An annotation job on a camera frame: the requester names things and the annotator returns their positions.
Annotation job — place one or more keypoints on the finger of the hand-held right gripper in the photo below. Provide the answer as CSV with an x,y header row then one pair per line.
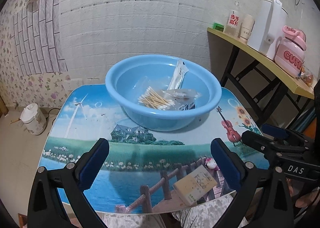
x,y
255,141
275,131

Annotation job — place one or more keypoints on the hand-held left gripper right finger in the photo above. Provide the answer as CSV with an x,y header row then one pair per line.
x,y
223,161

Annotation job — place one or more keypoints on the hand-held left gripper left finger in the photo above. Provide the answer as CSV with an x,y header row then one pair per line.
x,y
96,163

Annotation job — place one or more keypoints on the dark clear packet white label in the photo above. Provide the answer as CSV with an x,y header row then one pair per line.
x,y
186,106

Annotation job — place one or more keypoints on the blue plastic basin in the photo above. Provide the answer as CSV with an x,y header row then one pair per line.
x,y
160,123

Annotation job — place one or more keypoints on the small clear packet reddish contents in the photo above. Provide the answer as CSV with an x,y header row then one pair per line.
x,y
182,93

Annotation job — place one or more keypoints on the clear bag of cotton swabs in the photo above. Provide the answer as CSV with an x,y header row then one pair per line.
x,y
155,99

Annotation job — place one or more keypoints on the white sachet packet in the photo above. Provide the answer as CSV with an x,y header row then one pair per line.
x,y
178,74

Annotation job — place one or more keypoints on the landscape printed desktop table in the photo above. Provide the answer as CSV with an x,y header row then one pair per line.
x,y
150,153

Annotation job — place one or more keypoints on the person's right hand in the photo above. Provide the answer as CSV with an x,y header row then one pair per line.
x,y
308,198

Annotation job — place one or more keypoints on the small pink white toy figure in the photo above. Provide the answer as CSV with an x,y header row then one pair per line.
x,y
212,163

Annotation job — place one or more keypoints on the cream cardboard box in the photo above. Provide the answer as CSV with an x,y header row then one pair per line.
x,y
195,185

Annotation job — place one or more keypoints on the orange snack bag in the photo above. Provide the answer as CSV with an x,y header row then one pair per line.
x,y
307,77

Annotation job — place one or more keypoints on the white rice cooker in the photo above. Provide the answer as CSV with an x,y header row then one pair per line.
x,y
32,119

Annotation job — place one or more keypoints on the pink water bottle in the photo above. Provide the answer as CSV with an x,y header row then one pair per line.
x,y
291,53

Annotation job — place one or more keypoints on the yellow top side table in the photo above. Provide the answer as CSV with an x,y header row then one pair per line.
x,y
250,49

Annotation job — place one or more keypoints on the wooden stick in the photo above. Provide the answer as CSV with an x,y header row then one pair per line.
x,y
15,121

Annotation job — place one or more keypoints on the stack of paper cups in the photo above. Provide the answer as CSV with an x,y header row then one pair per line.
x,y
246,30

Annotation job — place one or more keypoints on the white electric kettle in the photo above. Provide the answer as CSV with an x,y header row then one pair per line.
x,y
267,25

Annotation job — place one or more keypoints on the wooden door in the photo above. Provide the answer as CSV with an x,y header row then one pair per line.
x,y
3,106

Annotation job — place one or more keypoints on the clear bottle red label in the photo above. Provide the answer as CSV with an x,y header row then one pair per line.
x,y
232,22

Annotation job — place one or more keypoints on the small green box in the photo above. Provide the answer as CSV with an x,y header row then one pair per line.
x,y
218,26

